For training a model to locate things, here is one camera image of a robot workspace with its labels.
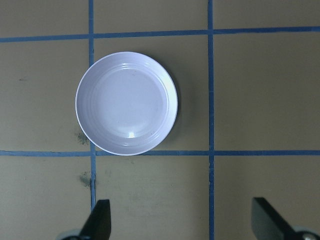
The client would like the light purple round plate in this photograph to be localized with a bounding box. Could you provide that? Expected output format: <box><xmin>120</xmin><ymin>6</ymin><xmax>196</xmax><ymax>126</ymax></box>
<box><xmin>75</xmin><ymin>51</ymin><xmax>179</xmax><ymax>156</ymax></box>

